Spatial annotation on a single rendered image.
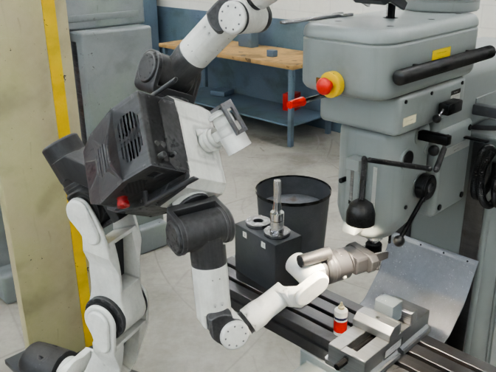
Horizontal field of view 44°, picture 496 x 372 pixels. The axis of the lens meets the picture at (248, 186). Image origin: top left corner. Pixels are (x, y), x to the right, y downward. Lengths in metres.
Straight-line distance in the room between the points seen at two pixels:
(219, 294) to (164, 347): 2.00
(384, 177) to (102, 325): 0.93
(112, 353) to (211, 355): 1.52
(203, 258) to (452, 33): 0.82
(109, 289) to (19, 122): 1.23
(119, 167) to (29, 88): 1.47
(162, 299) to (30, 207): 1.23
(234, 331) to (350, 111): 0.62
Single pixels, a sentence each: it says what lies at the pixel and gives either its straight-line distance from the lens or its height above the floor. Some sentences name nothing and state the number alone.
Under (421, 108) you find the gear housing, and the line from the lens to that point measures 1.58.
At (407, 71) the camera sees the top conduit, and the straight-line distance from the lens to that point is 1.41.
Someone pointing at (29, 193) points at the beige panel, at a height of 0.99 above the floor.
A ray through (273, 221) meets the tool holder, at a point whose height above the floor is 1.20.
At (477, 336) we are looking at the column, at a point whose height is 0.83.
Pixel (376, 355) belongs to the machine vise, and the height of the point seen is 1.02.
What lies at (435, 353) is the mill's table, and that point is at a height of 0.96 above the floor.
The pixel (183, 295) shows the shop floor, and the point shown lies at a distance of 3.95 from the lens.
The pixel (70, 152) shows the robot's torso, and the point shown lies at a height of 1.52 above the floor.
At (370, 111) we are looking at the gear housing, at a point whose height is 1.68.
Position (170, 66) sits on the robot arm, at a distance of 1.64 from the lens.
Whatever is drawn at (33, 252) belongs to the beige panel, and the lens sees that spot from 3.14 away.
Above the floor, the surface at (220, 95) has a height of 0.24.
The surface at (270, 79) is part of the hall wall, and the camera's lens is 7.72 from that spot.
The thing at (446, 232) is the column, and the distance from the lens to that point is 2.13.
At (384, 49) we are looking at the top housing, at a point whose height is 1.85.
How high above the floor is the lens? 2.08
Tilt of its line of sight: 22 degrees down
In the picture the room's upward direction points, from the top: 1 degrees counter-clockwise
